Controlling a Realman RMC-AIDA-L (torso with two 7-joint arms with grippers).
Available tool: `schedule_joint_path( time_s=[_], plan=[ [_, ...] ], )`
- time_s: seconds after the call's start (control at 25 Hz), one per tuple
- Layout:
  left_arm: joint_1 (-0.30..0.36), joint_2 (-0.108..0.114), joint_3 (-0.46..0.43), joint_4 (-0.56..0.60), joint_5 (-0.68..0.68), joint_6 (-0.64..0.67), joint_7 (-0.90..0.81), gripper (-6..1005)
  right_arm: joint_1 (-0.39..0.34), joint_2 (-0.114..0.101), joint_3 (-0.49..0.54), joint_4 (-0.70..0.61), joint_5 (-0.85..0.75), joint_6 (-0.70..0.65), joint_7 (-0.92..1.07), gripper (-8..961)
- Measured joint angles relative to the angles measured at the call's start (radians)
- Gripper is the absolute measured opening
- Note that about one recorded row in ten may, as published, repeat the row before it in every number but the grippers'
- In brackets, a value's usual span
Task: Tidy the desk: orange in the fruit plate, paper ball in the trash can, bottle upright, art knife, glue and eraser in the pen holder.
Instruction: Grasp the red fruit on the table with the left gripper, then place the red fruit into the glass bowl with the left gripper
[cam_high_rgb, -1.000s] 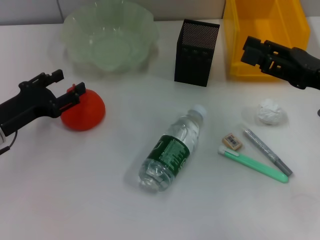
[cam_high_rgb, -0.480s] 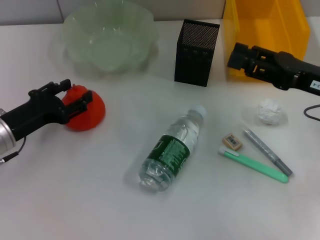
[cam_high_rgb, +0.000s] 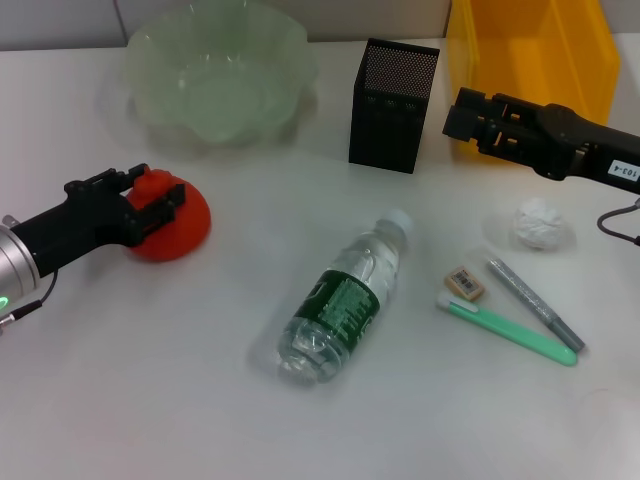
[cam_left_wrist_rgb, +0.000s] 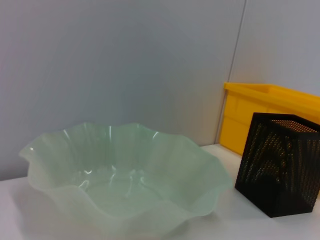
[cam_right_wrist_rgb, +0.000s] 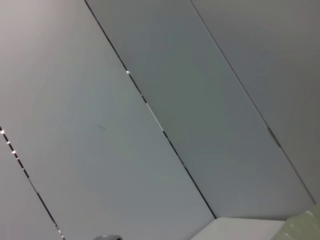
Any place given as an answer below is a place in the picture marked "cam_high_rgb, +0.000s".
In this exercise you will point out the clear green-label water bottle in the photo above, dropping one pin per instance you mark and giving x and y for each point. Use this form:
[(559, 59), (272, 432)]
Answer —
[(345, 305)]

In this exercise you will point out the red-orange toy orange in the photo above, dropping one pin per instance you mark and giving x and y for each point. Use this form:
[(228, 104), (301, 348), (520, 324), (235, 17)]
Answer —
[(190, 225)]

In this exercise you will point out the black mesh pen holder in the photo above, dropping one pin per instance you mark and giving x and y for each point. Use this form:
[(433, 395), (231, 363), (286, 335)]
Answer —
[(387, 130)]

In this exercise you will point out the silver grey marker pen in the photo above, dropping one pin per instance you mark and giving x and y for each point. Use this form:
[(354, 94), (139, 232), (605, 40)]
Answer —
[(535, 302)]

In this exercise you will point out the beige eraser with barcode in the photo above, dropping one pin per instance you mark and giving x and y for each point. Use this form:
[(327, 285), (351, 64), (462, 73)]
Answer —
[(465, 283)]

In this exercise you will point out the clear glass fruit plate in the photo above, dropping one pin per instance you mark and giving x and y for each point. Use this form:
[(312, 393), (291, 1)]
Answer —
[(220, 80)]

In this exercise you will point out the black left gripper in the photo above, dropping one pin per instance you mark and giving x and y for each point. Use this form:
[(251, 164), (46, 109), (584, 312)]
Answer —
[(75, 227)]

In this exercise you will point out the yellow plastic bin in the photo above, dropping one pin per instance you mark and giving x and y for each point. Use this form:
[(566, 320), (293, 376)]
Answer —
[(530, 50)]

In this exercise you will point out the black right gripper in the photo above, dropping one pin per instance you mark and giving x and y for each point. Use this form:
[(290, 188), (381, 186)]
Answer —
[(575, 145)]

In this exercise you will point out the white paper ball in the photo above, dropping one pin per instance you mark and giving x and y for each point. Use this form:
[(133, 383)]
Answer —
[(539, 223)]

